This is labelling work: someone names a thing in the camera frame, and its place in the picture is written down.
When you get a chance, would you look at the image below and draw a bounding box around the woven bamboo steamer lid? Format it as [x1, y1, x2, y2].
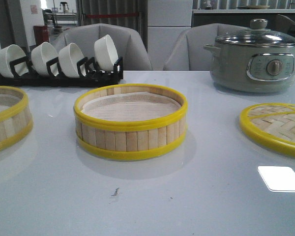
[239, 103, 295, 157]

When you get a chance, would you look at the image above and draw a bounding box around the bamboo steamer basket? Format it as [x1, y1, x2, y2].
[0, 86, 33, 151]
[74, 84, 188, 160]

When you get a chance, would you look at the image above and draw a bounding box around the white steamer liner cloth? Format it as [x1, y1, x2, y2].
[82, 92, 181, 121]

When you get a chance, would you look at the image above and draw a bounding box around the left grey chair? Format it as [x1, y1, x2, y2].
[52, 23, 152, 71]

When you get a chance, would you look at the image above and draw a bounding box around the grey chair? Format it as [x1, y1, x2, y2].
[52, 23, 152, 71]
[163, 23, 245, 71]

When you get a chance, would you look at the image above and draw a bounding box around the black bowl rack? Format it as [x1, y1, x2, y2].
[0, 56, 123, 88]

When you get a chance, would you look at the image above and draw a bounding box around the white bowl right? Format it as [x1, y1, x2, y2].
[94, 34, 118, 71]

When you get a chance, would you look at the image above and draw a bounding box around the white bowl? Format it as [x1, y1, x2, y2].
[59, 43, 84, 78]
[31, 42, 58, 76]
[0, 44, 26, 78]
[94, 34, 118, 71]

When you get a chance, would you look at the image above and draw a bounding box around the right grey chair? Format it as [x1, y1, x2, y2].
[163, 23, 245, 71]

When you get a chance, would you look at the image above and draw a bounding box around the white cabinet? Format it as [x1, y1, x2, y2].
[147, 0, 193, 70]

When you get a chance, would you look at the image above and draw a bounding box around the green electric cooking pot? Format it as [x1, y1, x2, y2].
[204, 43, 295, 93]

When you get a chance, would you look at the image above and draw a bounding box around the red cylinder container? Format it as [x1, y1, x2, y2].
[33, 25, 49, 46]

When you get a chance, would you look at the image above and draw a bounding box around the glass pot lid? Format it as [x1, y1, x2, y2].
[215, 19, 295, 47]

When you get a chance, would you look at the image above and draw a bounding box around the white bowl far left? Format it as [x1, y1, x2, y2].
[0, 44, 26, 78]

